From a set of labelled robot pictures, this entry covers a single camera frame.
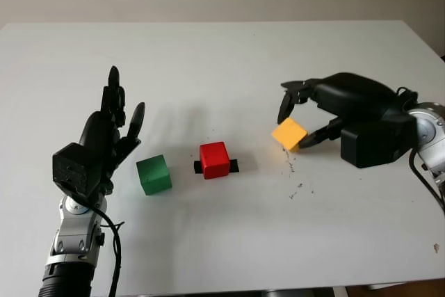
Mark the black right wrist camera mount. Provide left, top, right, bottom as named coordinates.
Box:
left=339, top=102, right=419, bottom=169

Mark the red wooden block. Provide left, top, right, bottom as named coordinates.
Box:
left=199, top=141, right=231, bottom=180

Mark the black tape strip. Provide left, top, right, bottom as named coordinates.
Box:
left=192, top=159, right=240, bottom=175

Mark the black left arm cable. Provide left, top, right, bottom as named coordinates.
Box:
left=71, top=194, right=125, bottom=297

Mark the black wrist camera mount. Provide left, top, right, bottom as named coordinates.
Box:
left=51, top=142, right=107, bottom=199
left=339, top=102, right=419, bottom=169

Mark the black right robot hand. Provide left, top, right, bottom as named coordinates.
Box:
left=277, top=72, right=401, bottom=150

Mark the yellow wooden block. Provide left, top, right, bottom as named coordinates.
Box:
left=270, top=118, right=309, bottom=153

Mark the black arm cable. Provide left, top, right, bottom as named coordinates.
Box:
left=71, top=194, right=125, bottom=297
left=396, top=86, right=445, bottom=215

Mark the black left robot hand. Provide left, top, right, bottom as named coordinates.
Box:
left=79, top=65, right=146, bottom=195

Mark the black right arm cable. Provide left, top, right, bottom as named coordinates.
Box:
left=396, top=86, right=445, bottom=215

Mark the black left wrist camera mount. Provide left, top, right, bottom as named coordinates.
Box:
left=51, top=142, right=107, bottom=199

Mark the green wooden block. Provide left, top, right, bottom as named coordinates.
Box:
left=136, top=154, right=173, bottom=196

